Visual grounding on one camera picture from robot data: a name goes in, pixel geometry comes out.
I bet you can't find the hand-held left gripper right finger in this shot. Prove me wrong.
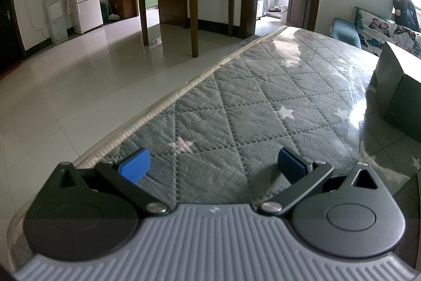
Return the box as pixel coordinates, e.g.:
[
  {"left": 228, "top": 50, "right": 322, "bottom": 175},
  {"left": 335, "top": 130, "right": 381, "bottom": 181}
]
[{"left": 257, "top": 147, "right": 384, "bottom": 216}]

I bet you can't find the teal sofa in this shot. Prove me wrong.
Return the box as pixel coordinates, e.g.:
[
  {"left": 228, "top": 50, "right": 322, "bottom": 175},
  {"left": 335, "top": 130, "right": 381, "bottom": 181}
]
[{"left": 329, "top": 6, "right": 421, "bottom": 59}]

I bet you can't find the dark cardboard box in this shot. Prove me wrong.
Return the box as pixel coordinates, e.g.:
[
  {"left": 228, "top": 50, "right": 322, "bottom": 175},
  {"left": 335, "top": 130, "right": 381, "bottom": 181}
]
[{"left": 376, "top": 41, "right": 421, "bottom": 137}]

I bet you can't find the broom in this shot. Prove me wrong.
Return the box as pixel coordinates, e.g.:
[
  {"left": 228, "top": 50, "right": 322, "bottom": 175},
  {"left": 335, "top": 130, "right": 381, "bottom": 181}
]
[{"left": 104, "top": 0, "right": 121, "bottom": 21}]

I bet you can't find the large butterfly print cushion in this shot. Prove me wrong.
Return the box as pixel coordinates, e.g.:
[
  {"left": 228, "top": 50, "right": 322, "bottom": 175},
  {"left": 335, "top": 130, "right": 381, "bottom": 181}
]
[{"left": 354, "top": 6, "right": 397, "bottom": 54}]

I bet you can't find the black backpack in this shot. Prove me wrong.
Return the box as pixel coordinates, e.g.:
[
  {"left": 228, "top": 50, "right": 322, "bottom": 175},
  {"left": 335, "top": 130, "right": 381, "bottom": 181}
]
[{"left": 393, "top": 0, "right": 421, "bottom": 33}]

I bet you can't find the white water dispenser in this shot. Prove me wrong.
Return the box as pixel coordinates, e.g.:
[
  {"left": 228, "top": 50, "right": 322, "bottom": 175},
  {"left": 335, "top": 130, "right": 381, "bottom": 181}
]
[{"left": 43, "top": 0, "right": 69, "bottom": 45}]

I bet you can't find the dark entrance door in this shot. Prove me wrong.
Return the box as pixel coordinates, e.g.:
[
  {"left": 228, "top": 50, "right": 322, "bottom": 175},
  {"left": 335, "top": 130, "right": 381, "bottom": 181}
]
[{"left": 0, "top": 0, "right": 26, "bottom": 74}]

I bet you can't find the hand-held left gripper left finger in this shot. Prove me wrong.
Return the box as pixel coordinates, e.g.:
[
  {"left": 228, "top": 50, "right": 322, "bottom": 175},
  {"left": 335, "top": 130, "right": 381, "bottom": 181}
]
[{"left": 45, "top": 147, "right": 171, "bottom": 216}]

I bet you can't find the small butterfly print cushion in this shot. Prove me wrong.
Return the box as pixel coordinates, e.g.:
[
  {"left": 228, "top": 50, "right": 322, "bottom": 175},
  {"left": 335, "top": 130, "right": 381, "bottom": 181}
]
[{"left": 391, "top": 22, "right": 421, "bottom": 58}]

